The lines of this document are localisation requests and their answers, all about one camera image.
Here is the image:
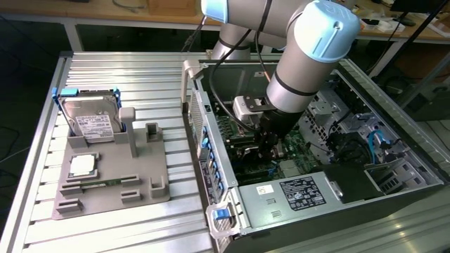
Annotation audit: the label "wooden desk white frame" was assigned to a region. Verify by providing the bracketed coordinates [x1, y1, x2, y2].
[351, 0, 450, 77]
[0, 0, 222, 52]

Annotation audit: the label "grey coiled cable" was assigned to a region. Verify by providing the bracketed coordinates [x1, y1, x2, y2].
[112, 0, 147, 13]

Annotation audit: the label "white plastic parts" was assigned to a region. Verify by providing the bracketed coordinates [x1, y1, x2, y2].
[362, 18, 403, 33]

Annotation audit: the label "green motherboard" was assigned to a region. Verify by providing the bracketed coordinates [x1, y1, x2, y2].
[210, 113, 324, 182]

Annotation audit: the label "black stand pole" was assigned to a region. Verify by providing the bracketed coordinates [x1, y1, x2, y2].
[365, 0, 450, 76]

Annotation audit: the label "black plastic shroud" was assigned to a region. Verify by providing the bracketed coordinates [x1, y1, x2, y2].
[308, 164, 387, 203]

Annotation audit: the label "grey parts rack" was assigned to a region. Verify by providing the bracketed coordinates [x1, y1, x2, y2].
[51, 106, 171, 221]

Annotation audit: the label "brown wooden box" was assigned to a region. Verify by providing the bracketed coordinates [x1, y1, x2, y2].
[147, 0, 196, 17]

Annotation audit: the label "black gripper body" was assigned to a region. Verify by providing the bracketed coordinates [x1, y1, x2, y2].
[259, 109, 304, 140]

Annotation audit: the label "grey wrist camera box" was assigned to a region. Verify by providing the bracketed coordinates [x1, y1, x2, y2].
[231, 95, 279, 124]

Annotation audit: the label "black robot camera cable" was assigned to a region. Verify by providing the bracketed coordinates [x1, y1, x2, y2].
[208, 0, 274, 132]

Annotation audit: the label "open PC case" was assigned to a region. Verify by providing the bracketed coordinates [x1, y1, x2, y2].
[180, 58, 450, 253]

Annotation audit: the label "hard disk in blue carrier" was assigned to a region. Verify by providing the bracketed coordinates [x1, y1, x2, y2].
[51, 87, 124, 144]

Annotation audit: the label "blue data wire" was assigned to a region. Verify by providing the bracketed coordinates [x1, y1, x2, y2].
[367, 130, 393, 166]

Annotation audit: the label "low-profile graphics card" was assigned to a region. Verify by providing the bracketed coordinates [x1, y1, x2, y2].
[232, 144, 282, 166]

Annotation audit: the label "green RAM stick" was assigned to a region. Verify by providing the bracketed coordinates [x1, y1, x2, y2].
[80, 179, 123, 188]

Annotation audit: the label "black expansion slot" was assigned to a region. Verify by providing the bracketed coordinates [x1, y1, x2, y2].
[236, 168, 279, 180]

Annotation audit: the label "black box device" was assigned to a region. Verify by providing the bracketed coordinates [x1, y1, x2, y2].
[403, 84, 450, 122]

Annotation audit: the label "grey power supply unit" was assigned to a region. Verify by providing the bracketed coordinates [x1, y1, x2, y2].
[238, 171, 342, 229]

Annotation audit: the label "silver chipset heatsink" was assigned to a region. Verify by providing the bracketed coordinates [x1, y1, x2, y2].
[279, 161, 308, 177]

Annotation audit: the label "silver CPU chip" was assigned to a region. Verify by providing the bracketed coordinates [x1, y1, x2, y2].
[68, 154, 100, 178]

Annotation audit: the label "black cable with metal plug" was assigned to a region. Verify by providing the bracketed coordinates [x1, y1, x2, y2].
[180, 14, 208, 53]

